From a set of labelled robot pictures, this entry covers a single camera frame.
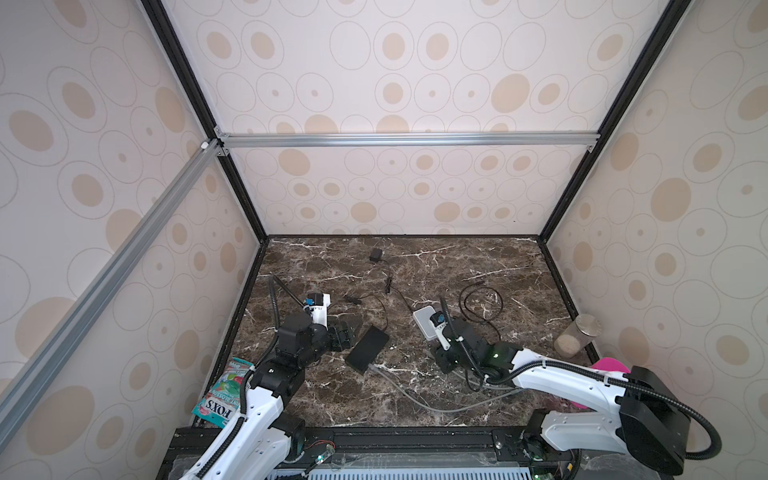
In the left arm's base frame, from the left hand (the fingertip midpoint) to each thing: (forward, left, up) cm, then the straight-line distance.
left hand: (359, 320), depth 77 cm
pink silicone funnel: (-7, -69, -12) cm, 70 cm away
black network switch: (0, -1, -19) cm, 19 cm away
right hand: (-2, -21, -12) cm, 24 cm away
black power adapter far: (+36, -2, -17) cm, 40 cm away
